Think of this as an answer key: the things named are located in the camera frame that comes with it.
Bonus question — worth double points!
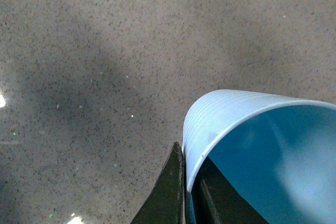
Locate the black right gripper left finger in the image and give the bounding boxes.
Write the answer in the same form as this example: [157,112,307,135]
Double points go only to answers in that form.
[131,142,185,224]

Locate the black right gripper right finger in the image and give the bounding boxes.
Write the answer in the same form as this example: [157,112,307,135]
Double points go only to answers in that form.
[192,158,267,223]

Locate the light blue cup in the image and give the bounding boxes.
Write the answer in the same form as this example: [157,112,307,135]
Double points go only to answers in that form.
[182,89,335,223]

